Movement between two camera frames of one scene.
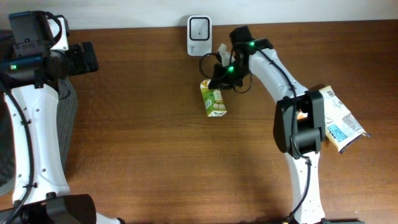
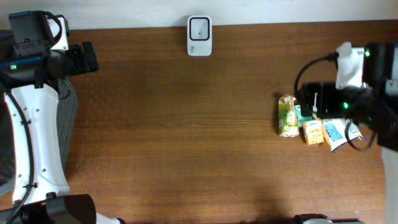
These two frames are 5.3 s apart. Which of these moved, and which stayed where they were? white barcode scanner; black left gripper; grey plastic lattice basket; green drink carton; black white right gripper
Moved: green drink carton; black white right gripper
Stayed: white barcode scanner; grey plastic lattice basket; black left gripper
